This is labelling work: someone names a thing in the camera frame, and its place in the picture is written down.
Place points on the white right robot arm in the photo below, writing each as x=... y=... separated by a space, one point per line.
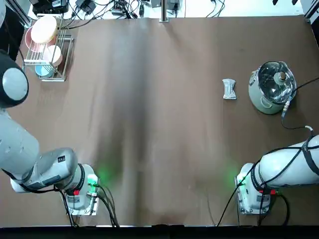
x=286 y=161

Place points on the silver aluminium post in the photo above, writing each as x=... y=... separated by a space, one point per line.
x=164 y=12

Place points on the silver mesh sponge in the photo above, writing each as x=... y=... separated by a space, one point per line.
x=229 y=89

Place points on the blue bowl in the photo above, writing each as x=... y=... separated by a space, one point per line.
x=43 y=71

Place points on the black power adapter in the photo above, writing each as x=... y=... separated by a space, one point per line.
x=86 y=6

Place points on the aluminium frame profile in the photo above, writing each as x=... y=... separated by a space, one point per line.
x=21 y=16
x=310 y=12

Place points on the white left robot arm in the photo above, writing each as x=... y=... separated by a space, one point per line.
x=20 y=149

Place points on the black electronics box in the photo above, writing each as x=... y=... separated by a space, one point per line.
x=49 y=6

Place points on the yellow plate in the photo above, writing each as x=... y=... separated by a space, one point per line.
x=45 y=28

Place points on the steel pot with glass lid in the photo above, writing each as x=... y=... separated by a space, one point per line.
x=259 y=99

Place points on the pink plate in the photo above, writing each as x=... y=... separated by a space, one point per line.
x=52 y=55

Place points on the pink bowl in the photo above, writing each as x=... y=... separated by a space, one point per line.
x=31 y=44

